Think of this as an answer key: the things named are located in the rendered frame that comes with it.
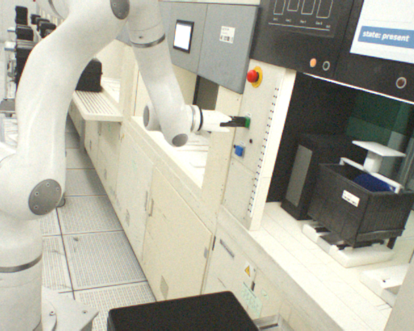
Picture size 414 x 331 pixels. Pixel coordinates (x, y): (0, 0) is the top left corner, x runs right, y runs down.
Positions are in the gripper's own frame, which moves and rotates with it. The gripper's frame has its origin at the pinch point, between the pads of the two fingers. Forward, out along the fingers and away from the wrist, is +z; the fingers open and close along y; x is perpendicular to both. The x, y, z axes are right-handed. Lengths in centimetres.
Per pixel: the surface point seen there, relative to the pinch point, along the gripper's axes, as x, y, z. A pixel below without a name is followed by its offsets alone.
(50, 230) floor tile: -120, -143, -43
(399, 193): -8, 40, 33
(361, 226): -19.2, 38.7, 23.5
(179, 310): -30, 47, -35
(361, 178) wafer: -11.2, 22.5, 37.2
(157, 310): -29, 47, -40
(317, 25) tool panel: 31.9, 23.8, 2.6
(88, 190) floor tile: -120, -206, -8
